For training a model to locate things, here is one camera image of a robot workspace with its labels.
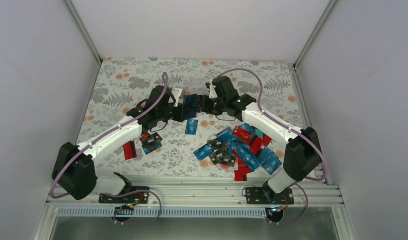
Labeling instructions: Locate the red VIP card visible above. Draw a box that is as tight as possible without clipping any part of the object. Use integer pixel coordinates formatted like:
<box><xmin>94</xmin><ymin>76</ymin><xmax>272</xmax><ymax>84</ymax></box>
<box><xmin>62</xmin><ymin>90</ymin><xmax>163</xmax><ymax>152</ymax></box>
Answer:
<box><xmin>232</xmin><ymin>126</ymin><xmax>255</xmax><ymax>145</ymax></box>

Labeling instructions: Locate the red card pile right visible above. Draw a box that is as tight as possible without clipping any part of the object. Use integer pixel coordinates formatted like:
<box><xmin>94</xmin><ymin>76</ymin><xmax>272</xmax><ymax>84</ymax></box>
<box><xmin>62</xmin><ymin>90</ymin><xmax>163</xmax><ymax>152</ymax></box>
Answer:
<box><xmin>248</xmin><ymin>134</ymin><xmax>272</xmax><ymax>155</ymax></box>

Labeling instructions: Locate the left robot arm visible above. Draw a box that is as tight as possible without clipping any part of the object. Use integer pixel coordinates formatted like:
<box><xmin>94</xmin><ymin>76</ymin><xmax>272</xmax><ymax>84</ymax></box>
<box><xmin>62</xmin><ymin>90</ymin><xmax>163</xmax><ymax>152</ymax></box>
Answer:
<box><xmin>49</xmin><ymin>85</ymin><xmax>189</xmax><ymax>203</ymax></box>

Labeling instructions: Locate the navy blue card holder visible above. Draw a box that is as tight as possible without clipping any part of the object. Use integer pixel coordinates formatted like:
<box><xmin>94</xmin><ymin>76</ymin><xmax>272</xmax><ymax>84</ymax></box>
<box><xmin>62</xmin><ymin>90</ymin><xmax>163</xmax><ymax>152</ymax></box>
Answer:
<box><xmin>183</xmin><ymin>94</ymin><xmax>198</xmax><ymax>120</ymax></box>

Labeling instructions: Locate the blue card pile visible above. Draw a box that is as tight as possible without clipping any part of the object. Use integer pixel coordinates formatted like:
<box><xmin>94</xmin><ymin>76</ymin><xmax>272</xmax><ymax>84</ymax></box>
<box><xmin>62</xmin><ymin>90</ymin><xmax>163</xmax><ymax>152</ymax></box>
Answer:
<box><xmin>257</xmin><ymin>147</ymin><xmax>282</xmax><ymax>175</ymax></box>
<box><xmin>232</xmin><ymin>143</ymin><xmax>261</xmax><ymax>172</ymax></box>
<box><xmin>193</xmin><ymin>143</ymin><xmax>214</xmax><ymax>161</ymax></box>

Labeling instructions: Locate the blue card pile left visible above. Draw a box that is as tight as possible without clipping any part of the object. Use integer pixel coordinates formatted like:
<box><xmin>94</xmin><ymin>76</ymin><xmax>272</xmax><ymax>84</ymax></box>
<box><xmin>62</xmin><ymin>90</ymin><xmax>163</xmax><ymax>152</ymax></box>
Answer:
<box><xmin>193</xmin><ymin>143</ymin><xmax>214</xmax><ymax>161</ymax></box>

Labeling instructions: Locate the blue slotted cable duct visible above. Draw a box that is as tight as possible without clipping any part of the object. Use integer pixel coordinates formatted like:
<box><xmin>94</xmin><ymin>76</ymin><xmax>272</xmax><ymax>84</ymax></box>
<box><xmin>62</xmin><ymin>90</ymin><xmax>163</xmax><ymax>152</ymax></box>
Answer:
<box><xmin>56</xmin><ymin>206</ymin><xmax>267</xmax><ymax>219</ymax></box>

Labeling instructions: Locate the red card pile bottom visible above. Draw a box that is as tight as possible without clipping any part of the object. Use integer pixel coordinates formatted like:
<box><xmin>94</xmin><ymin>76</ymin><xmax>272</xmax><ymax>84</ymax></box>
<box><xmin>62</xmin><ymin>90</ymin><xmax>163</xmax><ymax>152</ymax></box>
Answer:
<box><xmin>234</xmin><ymin>164</ymin><xmax>252</xmax><ymax>182</ymax></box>

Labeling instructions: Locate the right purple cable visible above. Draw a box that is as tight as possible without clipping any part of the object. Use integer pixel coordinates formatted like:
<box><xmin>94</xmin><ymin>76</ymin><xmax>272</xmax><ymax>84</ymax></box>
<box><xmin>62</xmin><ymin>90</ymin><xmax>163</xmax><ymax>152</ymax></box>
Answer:
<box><xmin>217</xmin><ymin>67</ymin><xmax>329</xmax><ymax>227</ymax></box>

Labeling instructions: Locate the floral patterned table mat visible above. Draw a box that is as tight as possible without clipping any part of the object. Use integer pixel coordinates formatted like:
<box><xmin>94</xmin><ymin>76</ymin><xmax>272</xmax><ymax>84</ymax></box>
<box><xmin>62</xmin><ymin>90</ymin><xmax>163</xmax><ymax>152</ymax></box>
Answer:
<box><xmin>77</xmin><ymin>57</ymin><xmax>304</xmax><ymax>178</ymax></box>

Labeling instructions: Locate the aluminium rail frame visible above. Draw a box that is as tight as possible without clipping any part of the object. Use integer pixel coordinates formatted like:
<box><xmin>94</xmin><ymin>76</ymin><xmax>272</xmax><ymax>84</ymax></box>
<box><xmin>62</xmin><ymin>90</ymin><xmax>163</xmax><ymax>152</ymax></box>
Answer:
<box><xmin>46</xmin><ymin>174</ymin><xmax>345</xmax><ymax>208</ymax></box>

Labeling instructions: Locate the black visa card left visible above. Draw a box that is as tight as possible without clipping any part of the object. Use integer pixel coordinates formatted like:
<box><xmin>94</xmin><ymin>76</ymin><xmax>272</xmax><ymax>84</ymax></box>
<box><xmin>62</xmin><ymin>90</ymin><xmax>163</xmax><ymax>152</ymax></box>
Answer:
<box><xmin>139</xmin><ymin>132</ymin><xmax>162</xmax><ymax>146</ymax></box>

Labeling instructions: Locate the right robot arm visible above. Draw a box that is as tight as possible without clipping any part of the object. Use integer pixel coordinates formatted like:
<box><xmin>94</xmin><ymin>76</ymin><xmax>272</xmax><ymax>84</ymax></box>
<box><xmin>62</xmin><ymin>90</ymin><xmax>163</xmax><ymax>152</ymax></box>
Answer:
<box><xmin>199</xmin><ymin>75</ymin><xmax>325</xmax><ymax>204</ymax></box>

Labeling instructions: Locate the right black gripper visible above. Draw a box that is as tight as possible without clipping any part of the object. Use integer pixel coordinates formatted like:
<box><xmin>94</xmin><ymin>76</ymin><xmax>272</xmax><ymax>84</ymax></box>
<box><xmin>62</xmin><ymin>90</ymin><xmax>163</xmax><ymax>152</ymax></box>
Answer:
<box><xmin>189</xmin><ymin>94</ymin><xmax>226</xmax><ymax>116</ymax></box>

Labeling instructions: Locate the black visa card pile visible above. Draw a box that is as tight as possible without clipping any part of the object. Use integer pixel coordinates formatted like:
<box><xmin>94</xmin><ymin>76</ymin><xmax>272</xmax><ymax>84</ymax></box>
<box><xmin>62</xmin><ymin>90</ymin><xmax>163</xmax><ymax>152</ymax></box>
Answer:
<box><xmin>209</xmin><ymin>149</ymin><xmax>236</xmax><ymax>167</ymax></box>

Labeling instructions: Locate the lone blue credit card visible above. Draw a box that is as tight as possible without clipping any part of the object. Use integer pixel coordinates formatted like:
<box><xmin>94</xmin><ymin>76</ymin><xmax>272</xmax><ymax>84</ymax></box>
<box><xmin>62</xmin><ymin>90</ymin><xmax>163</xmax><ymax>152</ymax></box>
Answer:
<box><xmin>185</xmin><ymin>118</ymin><xmax>199</xmax><ymax>135</ymax></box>

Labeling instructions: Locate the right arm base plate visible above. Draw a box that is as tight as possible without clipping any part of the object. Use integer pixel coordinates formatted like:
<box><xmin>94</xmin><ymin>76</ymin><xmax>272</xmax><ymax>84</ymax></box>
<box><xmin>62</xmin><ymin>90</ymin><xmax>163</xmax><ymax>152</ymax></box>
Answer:
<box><xmin>242</xmin><ymin>186</ymin><xmax>295</xmax><ymax>205</ymax></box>

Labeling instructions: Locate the blue card pile centre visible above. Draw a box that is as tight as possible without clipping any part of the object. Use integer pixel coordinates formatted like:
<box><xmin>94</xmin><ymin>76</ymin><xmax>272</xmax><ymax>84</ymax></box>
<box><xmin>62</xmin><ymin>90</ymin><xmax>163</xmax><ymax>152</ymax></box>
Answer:
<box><xmin>232</xmin><ymin>143</ymin><xmax>261</xmax><ymax>172</ymax></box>

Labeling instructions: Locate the teal card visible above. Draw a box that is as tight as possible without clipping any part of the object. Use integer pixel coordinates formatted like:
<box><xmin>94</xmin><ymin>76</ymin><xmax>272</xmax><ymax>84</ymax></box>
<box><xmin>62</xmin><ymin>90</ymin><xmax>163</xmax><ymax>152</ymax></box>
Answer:
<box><xmin>254</xmin><ymin>128</ymin><xmax>264</xmax><ymax>139</ymax></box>

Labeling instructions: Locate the blue card pile right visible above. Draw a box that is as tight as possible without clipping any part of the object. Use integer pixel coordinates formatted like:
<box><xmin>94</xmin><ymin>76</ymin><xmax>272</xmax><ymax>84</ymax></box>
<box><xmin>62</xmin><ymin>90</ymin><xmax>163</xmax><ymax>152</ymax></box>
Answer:
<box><xmin>257</xmin><ymin>147</ymin><xmax>282</xmax><ymax>175</ymax></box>

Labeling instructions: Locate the red card left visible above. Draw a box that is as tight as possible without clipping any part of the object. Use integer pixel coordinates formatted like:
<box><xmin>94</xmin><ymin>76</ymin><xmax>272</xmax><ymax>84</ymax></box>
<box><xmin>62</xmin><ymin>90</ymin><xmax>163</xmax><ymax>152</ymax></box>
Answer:
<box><xmin>123</xmin><ymin>141</ymin><xmax>137</xmax><ymax>160</ymax></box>

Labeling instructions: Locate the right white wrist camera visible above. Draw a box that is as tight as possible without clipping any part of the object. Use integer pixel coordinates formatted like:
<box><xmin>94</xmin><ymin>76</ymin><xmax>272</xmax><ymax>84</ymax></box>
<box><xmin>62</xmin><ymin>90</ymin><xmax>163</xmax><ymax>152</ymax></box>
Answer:
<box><xmin>206</xmin><ymin>82</ymin><xmax>215</xmax><ymax>99</ymax></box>

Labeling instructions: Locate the red card pile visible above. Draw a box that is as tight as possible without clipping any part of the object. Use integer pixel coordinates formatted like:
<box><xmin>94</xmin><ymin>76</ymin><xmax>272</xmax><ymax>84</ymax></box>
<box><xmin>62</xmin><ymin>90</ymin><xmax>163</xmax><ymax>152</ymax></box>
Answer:
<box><xmin>234</xmin><ymin>164</ymin><xmax>252</xmax><ymax>182</ymax></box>
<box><xmin>248</xmin><ymin>134</ymin><xmax>272</xmax><ymax>155</ymax></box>

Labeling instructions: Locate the blue card under black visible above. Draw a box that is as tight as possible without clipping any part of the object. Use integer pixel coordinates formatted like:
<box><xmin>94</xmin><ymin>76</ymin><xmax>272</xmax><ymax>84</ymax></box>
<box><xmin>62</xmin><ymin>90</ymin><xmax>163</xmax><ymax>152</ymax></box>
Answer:
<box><xmin>142</xmin><ymin>142</ymin><xmax>163</xmax><ymax>155</ymax></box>

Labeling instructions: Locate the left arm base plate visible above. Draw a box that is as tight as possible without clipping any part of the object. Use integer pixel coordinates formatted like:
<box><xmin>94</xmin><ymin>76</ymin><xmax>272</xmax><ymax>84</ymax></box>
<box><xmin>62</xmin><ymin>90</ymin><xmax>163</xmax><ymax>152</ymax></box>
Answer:
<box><xmin>98</xmin><ymin>186</ymin><xmax>150</xmax><ymax>205</ymax></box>

